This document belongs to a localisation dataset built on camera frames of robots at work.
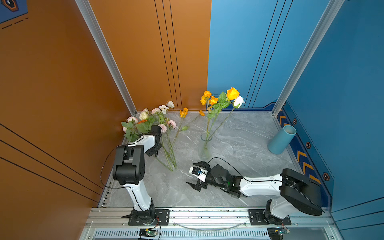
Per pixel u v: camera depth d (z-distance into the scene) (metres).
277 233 0.71
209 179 0.67
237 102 0.70
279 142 0.89
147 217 0.67
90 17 0.72
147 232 0.71
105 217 0.75
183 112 1.16
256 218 0.72
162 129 0.85
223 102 0.73
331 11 0.71
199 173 0.64
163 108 1.11
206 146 0.87
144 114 1.09
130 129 1.06
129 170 0.50
